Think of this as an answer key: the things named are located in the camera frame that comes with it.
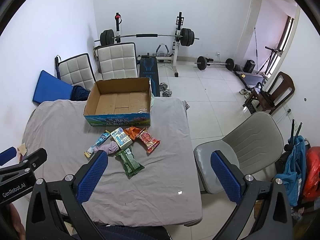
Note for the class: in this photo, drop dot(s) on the white quilted chair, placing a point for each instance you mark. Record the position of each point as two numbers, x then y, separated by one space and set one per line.
117 61
77 71

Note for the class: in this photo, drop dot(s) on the white barbell rack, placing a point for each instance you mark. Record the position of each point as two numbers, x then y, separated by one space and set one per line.
175 44

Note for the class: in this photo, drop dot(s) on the blue jacket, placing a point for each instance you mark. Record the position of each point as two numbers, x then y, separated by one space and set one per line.
294 174

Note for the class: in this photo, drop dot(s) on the black blue weight bench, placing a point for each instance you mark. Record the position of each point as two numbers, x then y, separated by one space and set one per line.
148 68

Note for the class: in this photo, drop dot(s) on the light blue Nestle pouch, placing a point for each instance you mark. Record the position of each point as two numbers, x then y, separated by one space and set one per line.
98 143

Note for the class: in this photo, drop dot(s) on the chrome dumbbell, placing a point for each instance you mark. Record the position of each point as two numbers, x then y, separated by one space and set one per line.
164 90

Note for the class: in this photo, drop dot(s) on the barbell on floor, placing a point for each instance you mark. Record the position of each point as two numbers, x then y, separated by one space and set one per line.
202 63

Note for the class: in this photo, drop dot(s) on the barbell on rack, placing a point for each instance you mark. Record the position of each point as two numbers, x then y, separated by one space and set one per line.
187 37

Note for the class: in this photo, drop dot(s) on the white quilted chair left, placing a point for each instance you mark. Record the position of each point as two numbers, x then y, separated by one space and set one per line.
77 71

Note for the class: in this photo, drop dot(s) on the blue foam mat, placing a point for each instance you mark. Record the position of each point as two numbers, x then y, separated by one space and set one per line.
50 88

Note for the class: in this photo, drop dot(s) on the treadmill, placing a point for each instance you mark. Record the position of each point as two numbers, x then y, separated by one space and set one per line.
250 79

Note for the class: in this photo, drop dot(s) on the orange snack bag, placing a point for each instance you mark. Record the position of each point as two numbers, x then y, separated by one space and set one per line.
132 132

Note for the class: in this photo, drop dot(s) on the person's hand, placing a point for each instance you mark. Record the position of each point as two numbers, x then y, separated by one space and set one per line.
16 221

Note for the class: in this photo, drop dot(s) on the dark blue clothing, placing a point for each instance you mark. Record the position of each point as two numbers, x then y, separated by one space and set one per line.
79 93

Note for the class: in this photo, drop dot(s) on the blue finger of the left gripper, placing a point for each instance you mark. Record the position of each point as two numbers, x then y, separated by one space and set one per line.
35 160
7 155

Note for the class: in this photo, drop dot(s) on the purple soft cloth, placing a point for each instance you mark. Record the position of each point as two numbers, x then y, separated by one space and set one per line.
110 148

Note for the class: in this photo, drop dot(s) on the green snack bag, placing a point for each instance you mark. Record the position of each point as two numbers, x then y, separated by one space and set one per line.
129 163

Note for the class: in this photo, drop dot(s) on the grey table cloth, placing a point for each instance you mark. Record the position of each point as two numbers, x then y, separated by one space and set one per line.
165 192

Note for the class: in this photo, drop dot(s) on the white quilted chair right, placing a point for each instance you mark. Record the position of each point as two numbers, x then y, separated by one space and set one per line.
117 61

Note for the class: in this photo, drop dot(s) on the red snack bag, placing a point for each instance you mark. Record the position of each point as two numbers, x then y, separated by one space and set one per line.
148 140

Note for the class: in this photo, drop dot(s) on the black speaker box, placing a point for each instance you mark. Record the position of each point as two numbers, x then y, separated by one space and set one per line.
249 66

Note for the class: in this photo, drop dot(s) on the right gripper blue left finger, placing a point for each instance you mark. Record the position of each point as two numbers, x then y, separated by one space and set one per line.
88 176

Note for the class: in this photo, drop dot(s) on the yellow blue tissue pack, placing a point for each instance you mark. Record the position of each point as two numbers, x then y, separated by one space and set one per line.
121 138

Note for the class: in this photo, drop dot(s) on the cardboard box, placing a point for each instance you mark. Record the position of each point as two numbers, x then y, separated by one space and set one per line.
119 102

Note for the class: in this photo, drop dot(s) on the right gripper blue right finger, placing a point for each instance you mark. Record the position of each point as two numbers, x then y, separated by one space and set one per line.
229 176

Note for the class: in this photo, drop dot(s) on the dark wooden chair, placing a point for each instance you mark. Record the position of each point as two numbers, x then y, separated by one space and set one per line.
281 89

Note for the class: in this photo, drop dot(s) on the grey office chair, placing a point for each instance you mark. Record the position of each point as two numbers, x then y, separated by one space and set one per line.
252 146

